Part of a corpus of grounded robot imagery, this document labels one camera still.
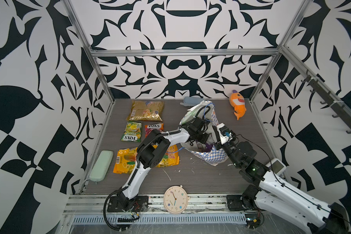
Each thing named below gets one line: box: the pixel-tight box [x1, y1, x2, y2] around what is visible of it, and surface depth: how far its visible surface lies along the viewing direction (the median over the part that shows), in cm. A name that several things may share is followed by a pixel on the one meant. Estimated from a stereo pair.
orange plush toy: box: [229, 89, 247, 121], surface depth 112 cm
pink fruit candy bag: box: [144, 122, 164, 139], surface depth 104 cm
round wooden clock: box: [163, 185, 189, 215], surface depth 75 cm
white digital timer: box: [265, 157, 287, 176], surface depth 85 cm
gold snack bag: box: [126, 100, 165, 122], surface depth 107 cm
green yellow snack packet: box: [120, 121, 142, 143], surface depth 100 cm
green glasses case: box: [89, 150, 114, 182], surface depth 87 cm
